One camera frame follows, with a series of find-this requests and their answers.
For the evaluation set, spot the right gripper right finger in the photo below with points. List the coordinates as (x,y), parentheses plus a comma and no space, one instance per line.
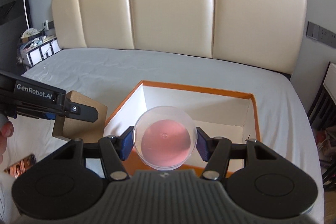
(216,153)

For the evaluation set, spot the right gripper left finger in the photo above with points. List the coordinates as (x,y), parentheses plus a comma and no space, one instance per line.
(114,150)

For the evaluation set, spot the gold cardboard box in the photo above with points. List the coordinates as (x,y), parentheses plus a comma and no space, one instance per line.
(86,119)

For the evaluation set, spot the clear round pink container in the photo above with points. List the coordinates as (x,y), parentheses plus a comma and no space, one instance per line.
(164,137)

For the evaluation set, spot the person's left hand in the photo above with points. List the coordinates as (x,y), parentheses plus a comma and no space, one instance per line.
(7,131)

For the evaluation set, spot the orange cardboard storage box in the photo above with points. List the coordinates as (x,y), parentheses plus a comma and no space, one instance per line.
(230,114)

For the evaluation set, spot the left black shelf nightstand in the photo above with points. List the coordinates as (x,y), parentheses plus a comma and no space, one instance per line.
(34,47)

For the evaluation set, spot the white bed sheet mattress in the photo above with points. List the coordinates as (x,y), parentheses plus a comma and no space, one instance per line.
(108,75)

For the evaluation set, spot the cream leather headboard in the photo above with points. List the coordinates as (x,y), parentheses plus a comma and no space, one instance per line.
(261,33)

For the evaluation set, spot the grey wall switch panel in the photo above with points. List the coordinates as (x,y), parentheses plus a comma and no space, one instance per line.
(320,34)

